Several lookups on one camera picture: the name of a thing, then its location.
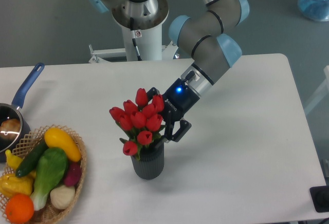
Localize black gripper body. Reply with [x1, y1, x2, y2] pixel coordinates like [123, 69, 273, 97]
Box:
[161, 79, 200, 123]

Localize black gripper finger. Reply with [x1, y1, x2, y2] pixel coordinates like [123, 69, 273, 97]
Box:
[147, 87, 160, 100]
[154, 119, 192, 149]

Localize red tulip bouquet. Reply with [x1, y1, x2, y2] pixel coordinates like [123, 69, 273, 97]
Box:
[109, 88, 165, 160]

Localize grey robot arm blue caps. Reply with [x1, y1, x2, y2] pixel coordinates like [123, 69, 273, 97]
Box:
[89, 0, 249, 147]

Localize dark grey ribbed vase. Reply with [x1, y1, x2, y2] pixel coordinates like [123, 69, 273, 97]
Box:
[131, 144, 165, 180]

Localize yellow squash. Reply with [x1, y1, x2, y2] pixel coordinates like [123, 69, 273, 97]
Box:
[44, 127, 82, 162]

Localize purple red radish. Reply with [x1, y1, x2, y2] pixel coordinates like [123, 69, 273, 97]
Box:
[63, 162, 82, 186]

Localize green bok choy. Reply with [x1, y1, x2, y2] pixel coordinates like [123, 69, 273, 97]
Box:
[30, 147, 68, 211]

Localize white garlic bulb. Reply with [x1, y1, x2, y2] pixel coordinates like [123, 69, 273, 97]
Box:
[50, 185, 75, 210]

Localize woven wicker basket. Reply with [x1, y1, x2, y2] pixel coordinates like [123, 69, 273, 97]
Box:
[0, 124, 87, 224]

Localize dark green cucumber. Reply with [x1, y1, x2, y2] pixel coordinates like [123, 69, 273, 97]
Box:
[15, 139, 48, 178]

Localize brown bread roll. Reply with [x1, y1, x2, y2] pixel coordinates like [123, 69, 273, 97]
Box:
[1, 119, 21, 141]

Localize black device at edge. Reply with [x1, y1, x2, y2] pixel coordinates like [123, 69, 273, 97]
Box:
[309, 185, 329, 213]

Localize small yellow banana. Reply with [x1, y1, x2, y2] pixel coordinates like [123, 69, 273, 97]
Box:
[5, 150, 23, 174]

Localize yellow bumpy gourd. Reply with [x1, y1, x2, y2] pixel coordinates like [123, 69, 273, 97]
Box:
[1, 173, 33, 198]

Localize orange fruit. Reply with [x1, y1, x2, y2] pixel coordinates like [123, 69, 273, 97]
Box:
[5, 194, 34, 223]

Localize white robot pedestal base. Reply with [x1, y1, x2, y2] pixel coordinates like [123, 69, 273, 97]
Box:
[89, 16, 189, 63]

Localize black cable on pedestal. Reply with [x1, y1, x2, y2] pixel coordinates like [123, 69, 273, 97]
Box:
[130, 17, 142, 61]

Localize blue handled saucepan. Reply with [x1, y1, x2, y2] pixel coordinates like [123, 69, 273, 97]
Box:
[1, 63, 45, 163]

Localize white frame at right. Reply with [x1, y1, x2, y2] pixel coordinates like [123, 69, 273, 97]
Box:
[304, 65, 328, 116]

